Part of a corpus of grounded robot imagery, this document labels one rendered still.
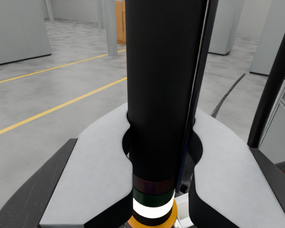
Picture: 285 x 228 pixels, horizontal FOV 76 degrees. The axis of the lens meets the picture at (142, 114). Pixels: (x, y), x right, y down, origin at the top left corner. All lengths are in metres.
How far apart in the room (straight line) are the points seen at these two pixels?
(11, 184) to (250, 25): 11.95
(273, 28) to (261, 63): 0.80
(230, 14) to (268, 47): 2.16
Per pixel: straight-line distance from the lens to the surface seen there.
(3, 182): 2.37
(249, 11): 12.29
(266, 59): 5.62
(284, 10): 5.51
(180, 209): 0.20
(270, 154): 1.65
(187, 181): 0.44
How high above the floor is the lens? 1.55
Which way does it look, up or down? 31 degrees down
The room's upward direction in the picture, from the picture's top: 1 degrees clockwise
